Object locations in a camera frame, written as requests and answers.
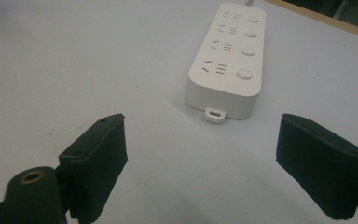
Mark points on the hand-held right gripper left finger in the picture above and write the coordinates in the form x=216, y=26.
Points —
x=96, y=161

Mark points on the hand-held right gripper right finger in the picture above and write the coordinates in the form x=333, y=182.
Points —
x=320, y=161

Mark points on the white power strip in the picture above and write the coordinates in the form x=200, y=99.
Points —
x=230, y=62

